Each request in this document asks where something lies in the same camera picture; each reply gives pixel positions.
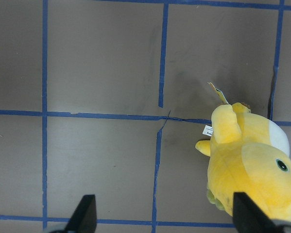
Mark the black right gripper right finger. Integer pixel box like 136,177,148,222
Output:
233,192,278,233

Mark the yellow plush toy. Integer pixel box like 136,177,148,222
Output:
195,89,291,221

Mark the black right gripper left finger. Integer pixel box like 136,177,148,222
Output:
65,195,97,233

